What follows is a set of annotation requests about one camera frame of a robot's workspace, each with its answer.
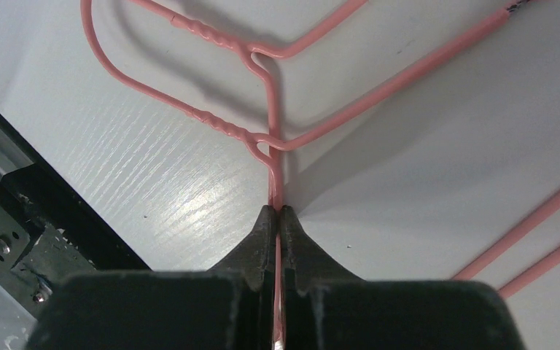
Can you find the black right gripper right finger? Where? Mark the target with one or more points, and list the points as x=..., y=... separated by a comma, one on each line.
x=328, y=307

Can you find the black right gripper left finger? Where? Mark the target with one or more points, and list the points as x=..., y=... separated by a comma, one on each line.
x=229, y=306

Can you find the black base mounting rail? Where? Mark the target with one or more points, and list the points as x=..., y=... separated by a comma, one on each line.
x=47, y=234

